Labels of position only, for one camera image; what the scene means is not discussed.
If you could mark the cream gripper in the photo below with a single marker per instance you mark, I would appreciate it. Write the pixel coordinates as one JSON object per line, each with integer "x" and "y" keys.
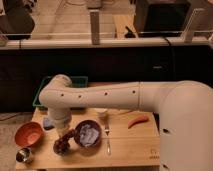
{"x": 62, "y": 129}

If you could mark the dark red grape bunch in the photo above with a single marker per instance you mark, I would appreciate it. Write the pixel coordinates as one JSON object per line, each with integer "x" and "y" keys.
{"x": 61, "y": 145}

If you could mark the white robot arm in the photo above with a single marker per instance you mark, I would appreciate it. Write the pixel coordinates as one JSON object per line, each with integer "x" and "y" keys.
{"x": 185, "y": 110}

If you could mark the white plastic cup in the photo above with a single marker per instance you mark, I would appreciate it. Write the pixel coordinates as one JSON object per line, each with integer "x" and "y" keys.
{"x": 102, "y": 112}

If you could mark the small metal cup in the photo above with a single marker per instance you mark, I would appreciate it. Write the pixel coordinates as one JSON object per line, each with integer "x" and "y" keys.
{"x": 24, "y": 155}

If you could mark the blue sponge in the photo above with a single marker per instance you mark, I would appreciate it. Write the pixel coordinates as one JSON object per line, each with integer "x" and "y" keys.
{"x": 47, "y": 124}

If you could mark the purple bowl with cloth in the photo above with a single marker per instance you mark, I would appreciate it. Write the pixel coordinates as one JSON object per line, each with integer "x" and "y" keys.
{"x": 88, "y": 134}

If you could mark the orange bowl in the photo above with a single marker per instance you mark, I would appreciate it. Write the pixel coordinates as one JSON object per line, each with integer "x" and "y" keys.
{"x": 29, "y": 134}

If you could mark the green plastic tray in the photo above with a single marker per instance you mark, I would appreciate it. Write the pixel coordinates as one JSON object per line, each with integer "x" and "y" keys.
{"x": 77, "y": 82}

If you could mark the black monitor box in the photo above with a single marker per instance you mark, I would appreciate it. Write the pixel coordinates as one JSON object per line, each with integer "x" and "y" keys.
{"x": 160, "y": 15}

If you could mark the grey vertical post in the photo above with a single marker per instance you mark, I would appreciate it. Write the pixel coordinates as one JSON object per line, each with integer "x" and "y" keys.
{"x": 95, "y": 27}

